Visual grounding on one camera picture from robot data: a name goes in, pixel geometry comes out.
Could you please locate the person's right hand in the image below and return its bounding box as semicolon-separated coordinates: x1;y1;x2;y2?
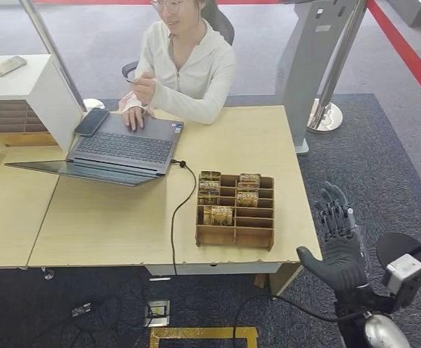
123;105;156;132

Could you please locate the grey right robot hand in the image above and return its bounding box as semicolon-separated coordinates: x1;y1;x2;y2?
296;181;373;297

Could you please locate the person's left hand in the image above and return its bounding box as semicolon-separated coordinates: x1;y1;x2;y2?
131;72;156;107

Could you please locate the person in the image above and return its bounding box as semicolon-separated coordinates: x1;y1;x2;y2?
121;0;237;131

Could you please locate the wooden card holder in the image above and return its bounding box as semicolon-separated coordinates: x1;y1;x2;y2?
195;171;275;252

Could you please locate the grey laptop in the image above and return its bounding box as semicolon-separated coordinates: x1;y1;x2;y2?
4;112;184;187

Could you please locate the black smartphone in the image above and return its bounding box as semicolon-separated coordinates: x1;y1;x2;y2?
73;107;110;138

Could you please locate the wooden desk leg panel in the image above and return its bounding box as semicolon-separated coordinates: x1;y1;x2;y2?
268;262;303;297

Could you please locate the black round stand base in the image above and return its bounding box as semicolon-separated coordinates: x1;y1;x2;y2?
376;231;421;286

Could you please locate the black office chair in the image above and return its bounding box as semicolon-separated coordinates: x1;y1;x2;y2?
121;0;235;80

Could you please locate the white shelf cabinet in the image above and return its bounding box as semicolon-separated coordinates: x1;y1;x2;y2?
0;54;84;153

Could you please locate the chrome stanchion with round base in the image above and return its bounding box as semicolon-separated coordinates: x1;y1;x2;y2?
306;0;369;134
18;0;106;112

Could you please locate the brown wooden slot organizer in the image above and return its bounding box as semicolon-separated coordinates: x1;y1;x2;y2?
0;99;58;147

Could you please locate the beige smartphone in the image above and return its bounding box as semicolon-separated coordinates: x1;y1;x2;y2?
0;55;28;78

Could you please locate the metal floor socket plate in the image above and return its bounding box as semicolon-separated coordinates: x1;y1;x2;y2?
144;299;171;328

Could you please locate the grey kiosk stand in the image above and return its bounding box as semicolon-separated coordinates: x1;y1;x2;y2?
274;0;358;154

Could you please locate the small black floor device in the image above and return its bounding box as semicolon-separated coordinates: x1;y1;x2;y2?
70;302;92;318

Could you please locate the grey display plinth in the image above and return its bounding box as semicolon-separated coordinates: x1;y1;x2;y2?
388;0;421;29

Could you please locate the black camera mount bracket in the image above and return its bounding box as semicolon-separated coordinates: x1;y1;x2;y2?
370;291;400;315

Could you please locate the black laptop power cable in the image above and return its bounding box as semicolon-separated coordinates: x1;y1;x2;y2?
169;159;198;276

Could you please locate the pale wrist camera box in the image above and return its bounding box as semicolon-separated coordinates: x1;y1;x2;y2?
382;253;421;311

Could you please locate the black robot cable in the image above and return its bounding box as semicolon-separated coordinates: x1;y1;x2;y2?
231;294;369;348

